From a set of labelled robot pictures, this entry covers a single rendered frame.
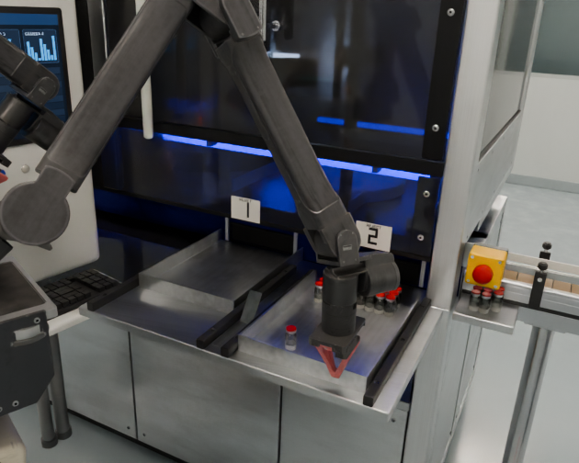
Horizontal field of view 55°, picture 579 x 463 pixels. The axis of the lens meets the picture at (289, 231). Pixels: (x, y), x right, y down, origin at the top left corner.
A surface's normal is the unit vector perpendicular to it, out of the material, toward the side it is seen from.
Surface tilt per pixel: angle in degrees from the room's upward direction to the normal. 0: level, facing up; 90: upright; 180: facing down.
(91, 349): 90
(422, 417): 90
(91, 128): 73
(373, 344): 0
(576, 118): 90
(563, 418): 0
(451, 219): 90
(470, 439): 0
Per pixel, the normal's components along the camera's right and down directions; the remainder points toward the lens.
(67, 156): 0.45, -0.17
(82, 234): 0.80, 0.25
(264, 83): 0.37, 0.06
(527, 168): -0.46, 0.31
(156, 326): 0.04, -0.93
